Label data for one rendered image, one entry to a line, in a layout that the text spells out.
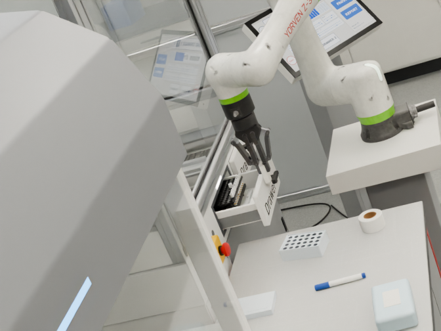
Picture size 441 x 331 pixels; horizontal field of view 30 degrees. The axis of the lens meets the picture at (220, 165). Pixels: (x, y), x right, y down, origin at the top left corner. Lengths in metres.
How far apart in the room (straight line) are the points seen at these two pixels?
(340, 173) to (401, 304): 0.75
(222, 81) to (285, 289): 0.62
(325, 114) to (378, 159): 0.91
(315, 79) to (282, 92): 1.50
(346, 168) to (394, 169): 0.15
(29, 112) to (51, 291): 0.31
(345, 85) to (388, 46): 2.79
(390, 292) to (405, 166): 0.67
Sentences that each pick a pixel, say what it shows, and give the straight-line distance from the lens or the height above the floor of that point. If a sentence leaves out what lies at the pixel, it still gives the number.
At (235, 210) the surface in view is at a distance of 2.51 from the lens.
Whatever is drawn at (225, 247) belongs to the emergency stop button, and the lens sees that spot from 2.32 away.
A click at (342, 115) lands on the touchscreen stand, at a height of 0.66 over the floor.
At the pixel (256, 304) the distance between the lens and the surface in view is 2.24.
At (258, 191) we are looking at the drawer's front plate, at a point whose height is 0.93.
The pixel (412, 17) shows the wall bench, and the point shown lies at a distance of 5.43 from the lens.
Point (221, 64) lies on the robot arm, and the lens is 2.36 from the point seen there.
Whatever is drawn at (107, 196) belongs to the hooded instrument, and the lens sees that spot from 1.30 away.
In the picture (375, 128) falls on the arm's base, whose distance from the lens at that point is 2.74.
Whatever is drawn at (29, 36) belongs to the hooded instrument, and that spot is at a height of 1.72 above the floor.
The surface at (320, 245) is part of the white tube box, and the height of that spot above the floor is 0.79.
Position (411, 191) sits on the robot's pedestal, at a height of 0.65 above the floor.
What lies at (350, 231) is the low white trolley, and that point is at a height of 0.76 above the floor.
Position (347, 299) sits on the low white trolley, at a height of 0.76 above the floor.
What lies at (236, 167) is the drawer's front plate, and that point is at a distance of 2.77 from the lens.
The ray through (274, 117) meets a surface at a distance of 4.31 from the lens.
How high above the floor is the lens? 1.93
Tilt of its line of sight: 21 degrees down
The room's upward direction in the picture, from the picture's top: 22 degrees counter-clockwise
